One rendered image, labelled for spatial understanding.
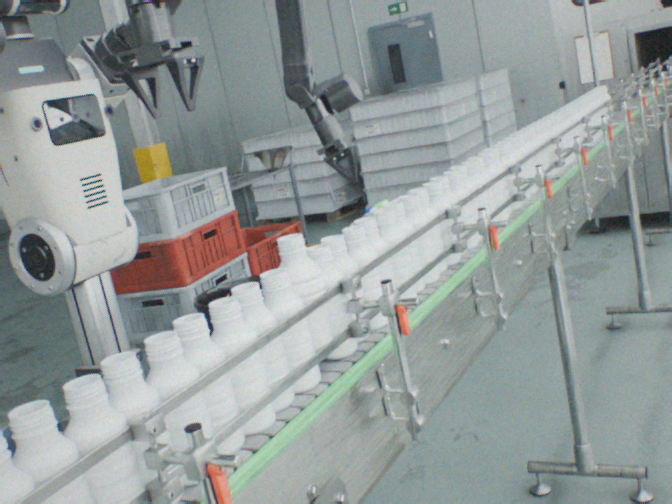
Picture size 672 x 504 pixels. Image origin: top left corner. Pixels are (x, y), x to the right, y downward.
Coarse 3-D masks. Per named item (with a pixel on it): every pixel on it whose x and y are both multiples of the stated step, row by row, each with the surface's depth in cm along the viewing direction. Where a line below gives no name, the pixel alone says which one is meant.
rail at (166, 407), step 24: (552, 168) 227; (480, 192) 171; (408, 240) 137; (432, 264) 145; (336, 288) 114; (408, 288) 135; (312, 312) 108; (264, 336) 97; (240, 360) 93; (312, 360) 107; (192, 384) 85; (288, 384) 101; (168, 408) 82; (264, 408) 96; (120, 432) 76; (96, 456) 73; (48, 480) 68; (72, 480) 70
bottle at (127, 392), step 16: (128, 352) 83; (112, 368) 80; (128, 368) 81; (112, 384) 80; (128, 384) 81; (144, 384) 82; (112, 400) 81; (128, 400) 80; (144, 400) 81; (160, 400) 83; (128, 416) 80; (144, 448) 81; (144, 464) 81; (144, 480) 81
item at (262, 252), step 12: (252, 228) 484; (264, 228) 480; (276, 228) 477; (288, 228) 455; (300, 228) 468; (252, 240) 486; (264, 240) 431; (276, 240) 443; (252, 252) 420; (264, 252) 432; (276, 252) 443; (252, 264) 420; (264, 264) 431; (276, 264) 442
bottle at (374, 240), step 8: (360, 224) 131; (368, 224) 131; (368, 232) 131; (376, 232) 132; (368, 240) 131; (376, 240) 131; (376, 248) 130; (384, 248) 131; (384, 264) 131; (384, 272) 131; (392, 272) 133
